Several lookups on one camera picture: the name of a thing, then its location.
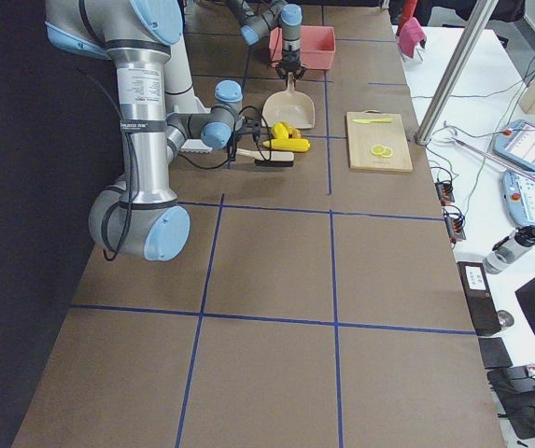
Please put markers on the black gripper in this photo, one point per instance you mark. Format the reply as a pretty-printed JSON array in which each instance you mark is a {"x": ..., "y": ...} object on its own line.
[
  {"x": 289, "y": 61},
  {"x": 232, "y": 150}
]

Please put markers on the wooden hand brush black bristles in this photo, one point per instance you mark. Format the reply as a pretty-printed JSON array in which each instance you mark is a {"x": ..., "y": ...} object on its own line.
[{"x": 268, "y": 158}]

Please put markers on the beige plastic dustpan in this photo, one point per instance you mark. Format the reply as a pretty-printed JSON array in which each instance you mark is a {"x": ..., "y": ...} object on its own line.
[{"x": 290, "y": 106}]

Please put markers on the yellow toy corn cob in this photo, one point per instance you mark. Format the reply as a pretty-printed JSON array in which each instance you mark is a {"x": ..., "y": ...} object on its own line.
[{"x": 294, "y": 145}]

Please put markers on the tan toy ginger root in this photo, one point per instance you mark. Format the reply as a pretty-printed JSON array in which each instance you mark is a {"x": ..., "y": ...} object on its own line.
[{"x": 294, "y": 133}]

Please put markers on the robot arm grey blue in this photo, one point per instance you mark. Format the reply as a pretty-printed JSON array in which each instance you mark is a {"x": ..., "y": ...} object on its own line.
[
  {"x": 159, "y": 114},
  {"x": 278, "y": 14}
]

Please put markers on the pink plastic bin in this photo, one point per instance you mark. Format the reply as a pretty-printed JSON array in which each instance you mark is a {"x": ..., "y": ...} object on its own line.
[{"x": 317, "y": 47}]

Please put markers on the yellow plastic toy knife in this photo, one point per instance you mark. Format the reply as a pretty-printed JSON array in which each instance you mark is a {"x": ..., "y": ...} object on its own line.
[{"x": 371, "y": 121}]

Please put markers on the wooden cutting board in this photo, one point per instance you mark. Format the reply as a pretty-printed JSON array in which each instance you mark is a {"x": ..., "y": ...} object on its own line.
[{"x": 362, "y": 137}]

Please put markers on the toy lemon slice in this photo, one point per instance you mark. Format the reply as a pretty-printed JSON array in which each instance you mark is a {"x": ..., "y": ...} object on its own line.
[
  {"x": 386, "y": 152},
  {"x": 378, "y": 151}
]

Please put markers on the magenta cloth on stand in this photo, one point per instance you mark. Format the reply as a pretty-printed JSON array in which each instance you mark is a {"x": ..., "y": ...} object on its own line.
[{"x": 412, "y": 39}]

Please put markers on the orange connector board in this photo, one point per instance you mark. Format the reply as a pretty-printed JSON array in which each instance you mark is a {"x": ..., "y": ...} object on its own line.
[
  {"x": 454, "y": 223},
  {"x": 445, "y": 191}
]

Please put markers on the far teach pendant tablet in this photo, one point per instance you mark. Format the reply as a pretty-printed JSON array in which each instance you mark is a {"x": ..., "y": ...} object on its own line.
[{"x": 516, "y": 143}]

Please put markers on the clear water bottle black cap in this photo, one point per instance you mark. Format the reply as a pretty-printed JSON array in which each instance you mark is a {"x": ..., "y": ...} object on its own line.
[{"x": 508, "y": 250}]

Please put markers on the black box with labels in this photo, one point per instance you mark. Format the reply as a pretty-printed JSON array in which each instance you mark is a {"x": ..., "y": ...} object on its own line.
[{"x": 478, "y": 297}]

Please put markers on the white mounting post with base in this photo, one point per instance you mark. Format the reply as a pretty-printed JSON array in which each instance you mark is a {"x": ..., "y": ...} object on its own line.
[{"x": 179, "y": 95}]

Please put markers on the aluminium frame post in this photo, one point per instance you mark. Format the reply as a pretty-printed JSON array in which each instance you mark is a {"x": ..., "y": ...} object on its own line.
[{"x": 476, "y": 24}]

